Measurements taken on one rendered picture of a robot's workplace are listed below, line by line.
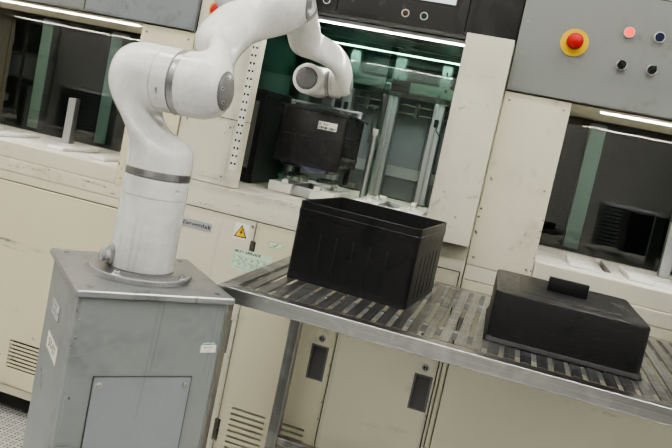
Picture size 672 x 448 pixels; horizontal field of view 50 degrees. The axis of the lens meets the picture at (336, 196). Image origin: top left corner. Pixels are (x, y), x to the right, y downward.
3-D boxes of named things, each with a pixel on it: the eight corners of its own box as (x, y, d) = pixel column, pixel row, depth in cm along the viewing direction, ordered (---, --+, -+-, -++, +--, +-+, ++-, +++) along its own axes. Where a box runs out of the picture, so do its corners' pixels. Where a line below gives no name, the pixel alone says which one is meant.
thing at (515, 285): (482, 339, 138) (497, 274, 137) (486, 309, 167) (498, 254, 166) (642, 381, 132) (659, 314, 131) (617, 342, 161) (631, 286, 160)
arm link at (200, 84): (139, 120, 133) (217, 137, 128) (127, 61, 125) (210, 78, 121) (255, 11, 169) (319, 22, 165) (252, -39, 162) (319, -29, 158)
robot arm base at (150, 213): (99, 283, 123) (118, 177, 121) (78, 255, 139) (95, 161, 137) (204, 290, 132) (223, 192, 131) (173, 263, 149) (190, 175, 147)
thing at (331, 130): (264, 170, 222) (286, 69, 220) (286, 173, 242) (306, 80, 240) (339, 187, 216) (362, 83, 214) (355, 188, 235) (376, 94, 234)
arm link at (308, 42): (347, -2, 181) (356, 81, 207) (286, -5, 185) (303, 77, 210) (340, 23, 177) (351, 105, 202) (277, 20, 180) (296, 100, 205)
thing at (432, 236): (328, 262, 184) (342, 196, 182) (433, 291, 175) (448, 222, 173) (284, 276, 158) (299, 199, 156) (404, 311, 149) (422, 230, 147)
